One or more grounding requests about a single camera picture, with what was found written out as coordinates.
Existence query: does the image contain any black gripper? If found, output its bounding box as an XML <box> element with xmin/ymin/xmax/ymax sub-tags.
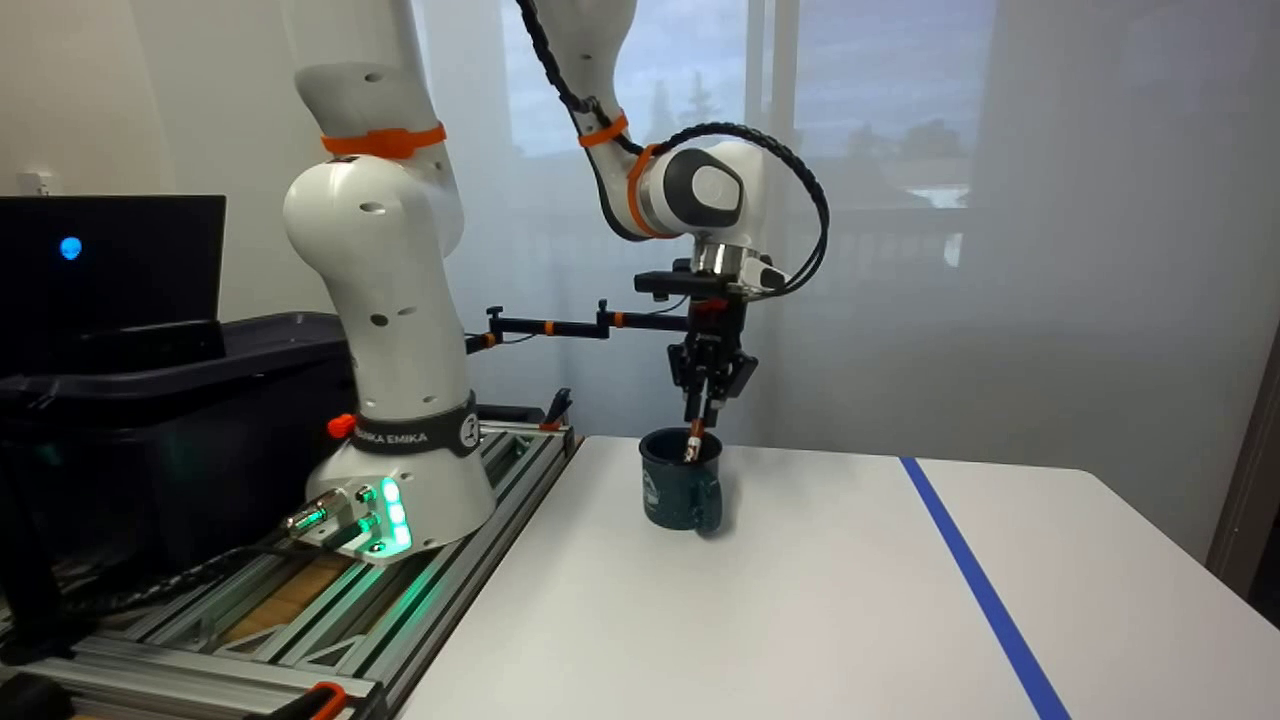
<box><xmin>664</xmin><ymin>291</ymin><xmax>761</xmax><ymax>434</ymax></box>

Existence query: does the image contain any dark green speckled mug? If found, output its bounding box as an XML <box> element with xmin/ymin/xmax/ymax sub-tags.
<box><xmin>635</xmin><ymin>425</ymin><xmax>729</xmax><ymax>538</ymax></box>

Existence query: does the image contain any black orange clamp lever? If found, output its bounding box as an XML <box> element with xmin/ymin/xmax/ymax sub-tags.
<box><xmin>536</xmin><ymin>383</ymin><xmax>577</xmax><ymax>435</ymax></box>

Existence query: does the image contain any blue tape line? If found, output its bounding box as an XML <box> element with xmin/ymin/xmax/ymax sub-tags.
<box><xmin>896</xmin><ymin>452</ymin><xmax>1073</xmax><ymax>720</ymax></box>

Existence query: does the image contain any white sheer curtain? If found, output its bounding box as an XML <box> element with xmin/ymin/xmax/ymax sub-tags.
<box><xmin>395</xmin><ymin>0</ymin><xmax>1280</xmax><ymax>564</ymax></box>

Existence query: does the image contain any orange black clamp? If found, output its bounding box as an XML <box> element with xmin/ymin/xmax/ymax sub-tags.
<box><xmin>299</xmin><ymin>677</ymin><xmax>353</xmax><ymax>720</ymax></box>

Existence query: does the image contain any black storage bin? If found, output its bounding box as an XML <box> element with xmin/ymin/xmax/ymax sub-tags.
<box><xmin>0</xmin><ymin>313</ymin><xmax>362</xmax><ymax>594</ymax></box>

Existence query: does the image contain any black monitor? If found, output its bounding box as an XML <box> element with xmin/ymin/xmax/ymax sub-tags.
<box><xmin>0</xmin><ymin>192</ymin><xmax>230</xmax><ymax>375</ymax></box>

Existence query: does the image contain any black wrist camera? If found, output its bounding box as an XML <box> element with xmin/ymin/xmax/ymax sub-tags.
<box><xmin>632</xmin><ymin>266</ymin><xmax>700</xmax><ymax>299</ymax></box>

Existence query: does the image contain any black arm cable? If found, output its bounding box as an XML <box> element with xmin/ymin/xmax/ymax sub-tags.
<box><xmin>510</xmin><ymin>0</ymin><xmax>832</xmax><ymax>304</ymax></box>

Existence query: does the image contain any aluminium frame base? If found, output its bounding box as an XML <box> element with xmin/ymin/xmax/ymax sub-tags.
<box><xmin>0</xmin><ymin>418</ymin><xmax>588</xmax><ymax>720</ymax></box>

